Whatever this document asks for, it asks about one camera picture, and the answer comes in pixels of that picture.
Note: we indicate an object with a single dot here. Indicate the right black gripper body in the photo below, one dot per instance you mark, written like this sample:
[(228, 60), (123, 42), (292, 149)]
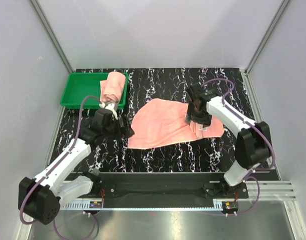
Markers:
[(199, 117)]

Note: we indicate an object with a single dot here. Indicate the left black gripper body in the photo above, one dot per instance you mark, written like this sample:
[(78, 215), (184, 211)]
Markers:
[(114, 130)]

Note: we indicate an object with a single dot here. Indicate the pink towel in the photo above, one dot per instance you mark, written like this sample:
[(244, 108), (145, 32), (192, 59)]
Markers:
[(112, 88), (163, 122)]

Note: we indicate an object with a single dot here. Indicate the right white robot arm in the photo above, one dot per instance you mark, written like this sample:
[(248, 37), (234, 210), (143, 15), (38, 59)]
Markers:
[(253, 139)]

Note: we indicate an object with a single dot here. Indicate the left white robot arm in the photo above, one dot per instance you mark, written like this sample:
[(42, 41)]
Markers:
[(42, 196)]

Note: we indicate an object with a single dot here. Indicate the green plastic tray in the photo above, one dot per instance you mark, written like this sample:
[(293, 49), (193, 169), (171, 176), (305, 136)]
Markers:
[(81, 84)]

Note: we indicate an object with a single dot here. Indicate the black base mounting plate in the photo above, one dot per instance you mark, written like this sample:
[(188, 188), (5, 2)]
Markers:
[(204, 184)]

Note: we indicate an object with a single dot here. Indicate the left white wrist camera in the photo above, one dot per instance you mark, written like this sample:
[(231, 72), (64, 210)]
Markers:
[(111, 106)]

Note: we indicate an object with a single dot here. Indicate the front aluminium rail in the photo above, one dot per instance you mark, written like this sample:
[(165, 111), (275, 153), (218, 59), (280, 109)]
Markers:
[(257, 191)]

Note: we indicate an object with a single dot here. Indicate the right aluminium frame post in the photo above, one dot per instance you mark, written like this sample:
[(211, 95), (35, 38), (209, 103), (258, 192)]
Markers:
[(269, 31)]

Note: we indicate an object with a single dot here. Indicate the aluminium frame post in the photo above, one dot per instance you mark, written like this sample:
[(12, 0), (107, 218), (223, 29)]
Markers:
[(50, 33), (269, 31)]

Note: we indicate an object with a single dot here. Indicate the left aluminium frame post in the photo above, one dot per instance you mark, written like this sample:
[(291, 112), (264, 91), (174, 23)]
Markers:
[(50, 33)]

